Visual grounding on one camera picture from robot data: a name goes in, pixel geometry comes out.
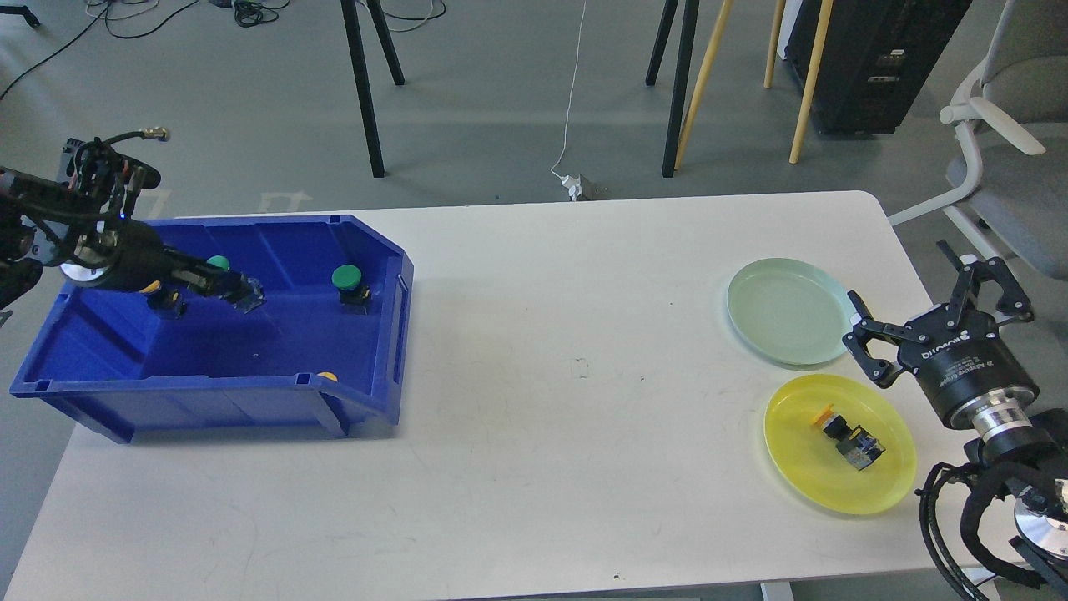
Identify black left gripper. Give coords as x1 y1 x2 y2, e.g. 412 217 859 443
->
58 221 264 303

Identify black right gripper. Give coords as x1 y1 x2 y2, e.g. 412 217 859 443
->
841 240 1040 431

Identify yellow push button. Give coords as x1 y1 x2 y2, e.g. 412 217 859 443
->
811 404 886 471

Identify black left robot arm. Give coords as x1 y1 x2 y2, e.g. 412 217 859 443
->
1 127 264 319

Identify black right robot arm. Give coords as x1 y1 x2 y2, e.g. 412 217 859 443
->
843 240 1067 600

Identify green push button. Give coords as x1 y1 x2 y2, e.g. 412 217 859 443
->
331 264 371 315

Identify yellow plate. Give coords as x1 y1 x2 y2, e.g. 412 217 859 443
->
763 374 918 516

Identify light green plate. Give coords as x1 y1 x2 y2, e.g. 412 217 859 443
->
725 258 854 369

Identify blue plastic bin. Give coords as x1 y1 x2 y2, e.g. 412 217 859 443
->
7 215 413 442

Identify white office chair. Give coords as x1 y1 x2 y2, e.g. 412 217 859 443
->
889 1 1067 280

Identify black computer tower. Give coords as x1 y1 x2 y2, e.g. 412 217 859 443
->
808 1 971 137

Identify black stool legs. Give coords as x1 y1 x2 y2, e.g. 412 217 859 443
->
645 1 701 179

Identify wooden stool legs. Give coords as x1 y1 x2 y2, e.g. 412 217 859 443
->
673 0 834 170

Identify black floor cables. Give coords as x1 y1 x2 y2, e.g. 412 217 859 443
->
0 0 447 101

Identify white cable with plug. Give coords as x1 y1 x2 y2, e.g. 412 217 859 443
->
549 0 608 202

